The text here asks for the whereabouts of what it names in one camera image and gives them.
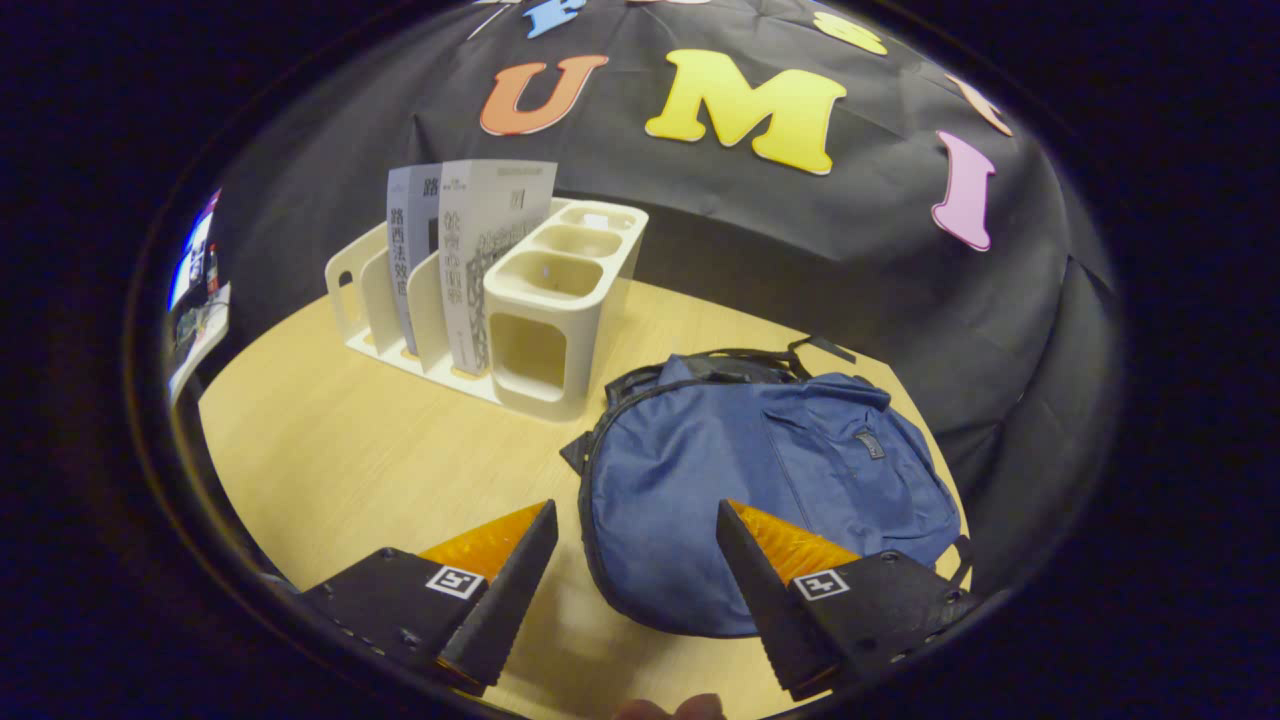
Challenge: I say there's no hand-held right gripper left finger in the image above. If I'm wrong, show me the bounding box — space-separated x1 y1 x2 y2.
300 500 559 698

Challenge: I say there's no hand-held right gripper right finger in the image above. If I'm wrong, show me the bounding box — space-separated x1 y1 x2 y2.
715 500 981 701

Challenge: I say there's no blue schoolbag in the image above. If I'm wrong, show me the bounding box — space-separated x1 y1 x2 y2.
560 335 976 639

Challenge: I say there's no cream plastic bookshelf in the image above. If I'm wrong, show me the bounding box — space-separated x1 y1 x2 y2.
325 198 649 423

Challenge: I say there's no white book grey patterned spine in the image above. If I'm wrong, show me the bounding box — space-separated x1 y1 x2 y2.
438 158 559 379

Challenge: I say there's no lilac book with dark figure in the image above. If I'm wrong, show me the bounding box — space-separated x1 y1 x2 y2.
386 164 444 357

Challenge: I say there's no white side desk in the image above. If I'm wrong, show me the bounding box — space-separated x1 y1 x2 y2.
168 283 233 406

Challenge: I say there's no computer monitor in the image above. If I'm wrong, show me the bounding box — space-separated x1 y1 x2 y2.
168 190 221 313

